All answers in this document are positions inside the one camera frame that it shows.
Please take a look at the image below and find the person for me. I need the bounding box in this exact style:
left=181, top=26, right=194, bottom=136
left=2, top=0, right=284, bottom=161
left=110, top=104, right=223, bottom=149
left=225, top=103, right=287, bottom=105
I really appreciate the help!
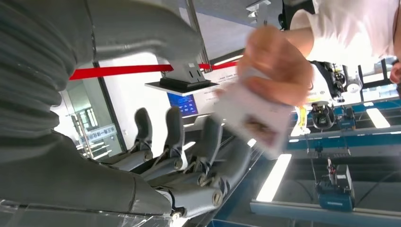
left=236, top=0, right=401, bottom=107

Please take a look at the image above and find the white and black robot machine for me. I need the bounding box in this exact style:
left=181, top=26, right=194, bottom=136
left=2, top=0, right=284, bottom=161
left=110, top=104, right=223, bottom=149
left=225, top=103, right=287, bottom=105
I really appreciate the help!
left=294, top=61, right=361, bottom=132

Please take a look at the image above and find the grey kiosk stand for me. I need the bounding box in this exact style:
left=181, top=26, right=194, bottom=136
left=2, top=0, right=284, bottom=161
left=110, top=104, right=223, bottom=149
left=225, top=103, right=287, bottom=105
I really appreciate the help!
left=144, top=59, right=219, bottom=96

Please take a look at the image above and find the blue display screen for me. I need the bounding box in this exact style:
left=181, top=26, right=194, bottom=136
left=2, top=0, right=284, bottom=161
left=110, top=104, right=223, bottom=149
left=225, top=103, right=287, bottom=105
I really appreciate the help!
left=166, top=93, right=199, bottom=118

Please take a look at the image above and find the blue gantry beam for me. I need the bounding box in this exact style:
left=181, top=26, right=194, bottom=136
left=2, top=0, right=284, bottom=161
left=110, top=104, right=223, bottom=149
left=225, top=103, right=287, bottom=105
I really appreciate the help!
left=287, top=124, right=401, bottom=159

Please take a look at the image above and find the long ceiling light panel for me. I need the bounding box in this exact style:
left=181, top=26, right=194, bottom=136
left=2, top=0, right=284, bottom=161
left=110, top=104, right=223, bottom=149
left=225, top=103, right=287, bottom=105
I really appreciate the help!
left=366, top=108, right=392, bottom=129
left=256, top=153, right=293, bottom=203

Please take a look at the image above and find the red barrier belt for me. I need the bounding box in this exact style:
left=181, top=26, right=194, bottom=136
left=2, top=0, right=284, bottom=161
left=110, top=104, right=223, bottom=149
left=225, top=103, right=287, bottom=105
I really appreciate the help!
left=69, top=61, right=239, bottom=80

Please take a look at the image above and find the blue hoist unit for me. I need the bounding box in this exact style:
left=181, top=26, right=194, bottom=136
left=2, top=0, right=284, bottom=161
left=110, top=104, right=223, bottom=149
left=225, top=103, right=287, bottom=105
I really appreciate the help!
left=315, top=158, right=356, bottom=213

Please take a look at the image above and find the grey gantry beam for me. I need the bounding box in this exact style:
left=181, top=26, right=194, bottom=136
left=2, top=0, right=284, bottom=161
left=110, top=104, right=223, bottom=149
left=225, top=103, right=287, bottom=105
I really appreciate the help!
left=249, top=200, right=401, bottom=227

